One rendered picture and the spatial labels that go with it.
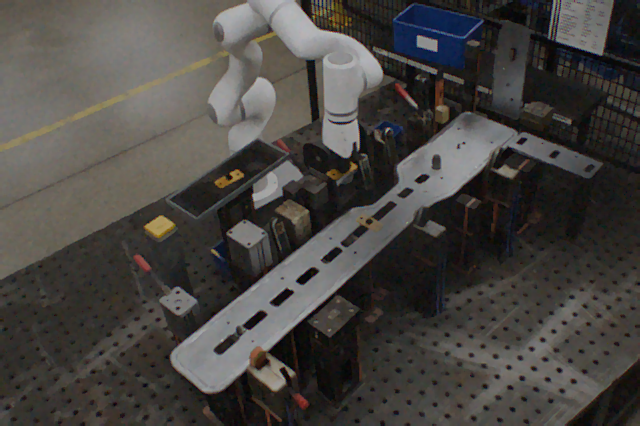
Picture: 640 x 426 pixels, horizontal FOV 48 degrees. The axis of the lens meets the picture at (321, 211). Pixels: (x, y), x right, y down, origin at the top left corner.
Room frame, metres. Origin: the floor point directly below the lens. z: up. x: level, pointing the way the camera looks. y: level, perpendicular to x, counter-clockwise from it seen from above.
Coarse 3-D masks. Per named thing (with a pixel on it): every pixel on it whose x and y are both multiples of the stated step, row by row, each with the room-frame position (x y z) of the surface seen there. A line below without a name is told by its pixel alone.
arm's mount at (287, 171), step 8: (280, 168) 2.15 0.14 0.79; (288, 168) 2.15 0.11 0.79; (296, 168) 2.14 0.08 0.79; (280, 176) 2.10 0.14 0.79; (288, 176) 2.10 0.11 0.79; (296, 176) 2.10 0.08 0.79; (280, 184) 2.06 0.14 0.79; (280, 192) 2.01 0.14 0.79; (264, 200) 1.97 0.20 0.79; (272, 200) 1.97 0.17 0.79; (280, 200) 1.99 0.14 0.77; (256, 208) 1.94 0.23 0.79; (264, 208) 1.95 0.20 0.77; (272, 208) 1.97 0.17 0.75; (256, 216) 1.93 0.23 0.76; (264, 216) 1.95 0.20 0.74; (272, 216) 1.97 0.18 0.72; (264, 224) 1.95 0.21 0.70
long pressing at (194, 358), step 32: (448, 128) 2.02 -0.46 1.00; (480, 128) 2.00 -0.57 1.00; (416, 160) 1.86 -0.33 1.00; (448, 160) 1.84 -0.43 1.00; (480, 160) 1.83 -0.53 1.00; (416, 192) 1.70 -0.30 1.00; (448, 192) 1.69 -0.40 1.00; (352, 224) 1.58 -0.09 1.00; (384, 224) 1.57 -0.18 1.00; (288, 256) 1.47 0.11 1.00; (320, 256) 1.46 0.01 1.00; (352, 256) 1.45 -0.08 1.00; (256, 288) 1.36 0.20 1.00; (288, 288) 1.35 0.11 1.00; (320, 288) 1.34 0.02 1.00; (224, 320) 1.26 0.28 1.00; (288, 320) 1.24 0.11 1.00; (192, 352) 1.16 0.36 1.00; (224, 352) 1.15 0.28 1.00; (224, 384) 1.06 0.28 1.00
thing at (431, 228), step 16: (432, 224) 1.50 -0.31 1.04; (416, 240) 1.50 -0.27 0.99; (432, 240) 1.46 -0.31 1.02; (416, 256) 1.50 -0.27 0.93; (432, 256) 1.46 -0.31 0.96; (416, 272) 1.50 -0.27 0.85; (432, 272) 1.46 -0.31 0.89; (416, 288) 1.50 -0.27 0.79; (432, 288) 1.46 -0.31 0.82; (416, 304) 1.49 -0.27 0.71; (432, 304) 1.46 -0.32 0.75
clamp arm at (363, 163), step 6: (360, 156) 1.78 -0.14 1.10; (366, 156) 1.79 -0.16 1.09; (360, 162) 1.77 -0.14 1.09; (366, 162) 1.77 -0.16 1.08; (360, 168) 1.76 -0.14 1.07; (366, 168) 1.77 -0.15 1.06; (360, 174) 1.77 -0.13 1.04; (366, 174) 1.77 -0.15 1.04; (360, 180) 1.77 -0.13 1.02; (366, 180) 1.76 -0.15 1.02; (372, 180) 1.78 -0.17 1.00; (366, 186) 1.75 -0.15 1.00
